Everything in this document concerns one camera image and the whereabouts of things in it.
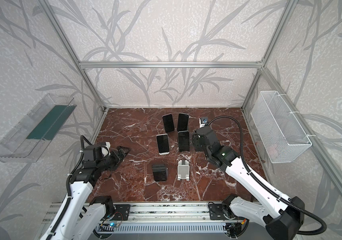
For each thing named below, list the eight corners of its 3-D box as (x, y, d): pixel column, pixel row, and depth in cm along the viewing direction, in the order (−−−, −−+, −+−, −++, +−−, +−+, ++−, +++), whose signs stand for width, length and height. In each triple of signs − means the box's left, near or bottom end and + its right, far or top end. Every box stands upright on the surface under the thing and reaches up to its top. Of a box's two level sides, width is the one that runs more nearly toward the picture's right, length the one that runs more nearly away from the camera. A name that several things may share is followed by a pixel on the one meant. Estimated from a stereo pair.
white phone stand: (177, 180, 86) (177, 175, 80) (178, 161, 93) (177, 155, 87) (189, 180, 86) (190, 175, 80) (188, 161, 93) (189, 155, 87)
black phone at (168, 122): (165, 132, 108) (164, 120, 97) (164, 128, 111) (162, 115, 100) (174, 130, 109) (173, 117, 98) (172, 126, 112) (171, 113, 101)
